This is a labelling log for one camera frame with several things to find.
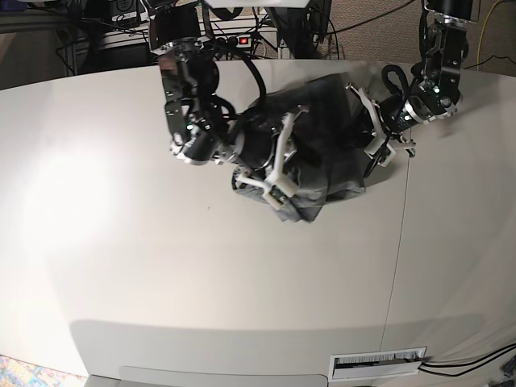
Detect black cables at grommet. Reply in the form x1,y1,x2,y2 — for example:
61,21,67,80
418,343,516,378

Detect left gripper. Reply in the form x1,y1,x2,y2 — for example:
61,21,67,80
346,82,416,157

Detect white cable grommet tray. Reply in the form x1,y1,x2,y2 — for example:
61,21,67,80
327,347,427,382

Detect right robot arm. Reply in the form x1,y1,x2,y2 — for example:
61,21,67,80
144,1,308,197

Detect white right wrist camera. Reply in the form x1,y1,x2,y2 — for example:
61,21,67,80
262,179,298,210

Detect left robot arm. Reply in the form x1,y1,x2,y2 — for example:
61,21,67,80
344,1,473,168

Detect black power strip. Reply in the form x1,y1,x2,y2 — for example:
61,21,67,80
212,36,251,61

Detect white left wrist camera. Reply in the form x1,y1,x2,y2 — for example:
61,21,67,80
364,141,396,167

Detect yellow cable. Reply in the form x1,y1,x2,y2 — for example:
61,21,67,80
474,0,503,69

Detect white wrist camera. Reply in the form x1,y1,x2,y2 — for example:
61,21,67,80
364,141,396,167
262,179,298,210

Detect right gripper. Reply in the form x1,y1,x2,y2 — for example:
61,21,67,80
231,105,310,189

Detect black camera cable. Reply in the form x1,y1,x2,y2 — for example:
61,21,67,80
364,155,384,178

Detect grey T-shirt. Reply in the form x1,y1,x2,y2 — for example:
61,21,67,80
231,73,378,225

